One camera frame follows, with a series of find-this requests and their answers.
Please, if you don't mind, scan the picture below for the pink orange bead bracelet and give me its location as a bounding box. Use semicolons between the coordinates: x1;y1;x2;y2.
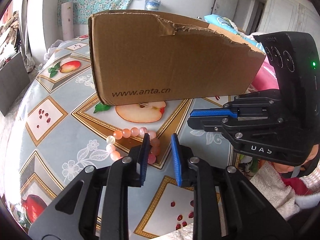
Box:
106;126;161;165

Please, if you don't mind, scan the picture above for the operator right hand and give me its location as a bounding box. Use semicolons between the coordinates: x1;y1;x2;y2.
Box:
272;144;319;178

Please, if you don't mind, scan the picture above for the pink floral blanket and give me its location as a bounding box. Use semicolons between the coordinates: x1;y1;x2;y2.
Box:
252;58;279;91

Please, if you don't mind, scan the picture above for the brown cardboard box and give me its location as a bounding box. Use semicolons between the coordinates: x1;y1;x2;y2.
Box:
88;10;266;106

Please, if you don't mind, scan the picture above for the fruit pattern tablecloth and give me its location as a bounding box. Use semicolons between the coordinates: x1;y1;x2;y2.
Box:
1;35;240;239

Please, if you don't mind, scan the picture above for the blue striped pillow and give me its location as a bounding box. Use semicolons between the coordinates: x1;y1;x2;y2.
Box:
204;14;239;35

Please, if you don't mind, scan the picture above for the blue water jug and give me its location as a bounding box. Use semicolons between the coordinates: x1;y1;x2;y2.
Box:
144;0;161;11

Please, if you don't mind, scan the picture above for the dark grey cabinet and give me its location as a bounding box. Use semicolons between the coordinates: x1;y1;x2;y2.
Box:
0;52;30;116

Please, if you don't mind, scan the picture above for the white plastic bag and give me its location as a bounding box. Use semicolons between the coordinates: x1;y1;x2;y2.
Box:
43;40;65;62

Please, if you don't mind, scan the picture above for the rolled pink mat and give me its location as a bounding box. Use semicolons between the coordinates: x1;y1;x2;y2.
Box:
61;2;74;40

